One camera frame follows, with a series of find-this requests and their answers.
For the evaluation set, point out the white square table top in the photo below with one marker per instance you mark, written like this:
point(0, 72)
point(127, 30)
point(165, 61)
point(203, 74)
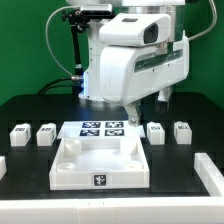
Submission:
point(99, 163)

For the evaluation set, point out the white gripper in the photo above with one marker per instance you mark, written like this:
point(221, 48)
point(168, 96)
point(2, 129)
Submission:
point(128, 74)

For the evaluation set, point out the white marker sheet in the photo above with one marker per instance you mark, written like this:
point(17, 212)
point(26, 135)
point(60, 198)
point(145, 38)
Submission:
point(72, 129)

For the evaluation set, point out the white U-shaped fence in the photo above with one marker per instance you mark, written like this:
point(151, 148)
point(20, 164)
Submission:
point(149, 210)

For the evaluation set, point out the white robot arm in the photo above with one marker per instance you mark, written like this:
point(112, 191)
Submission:
point(127, 23)

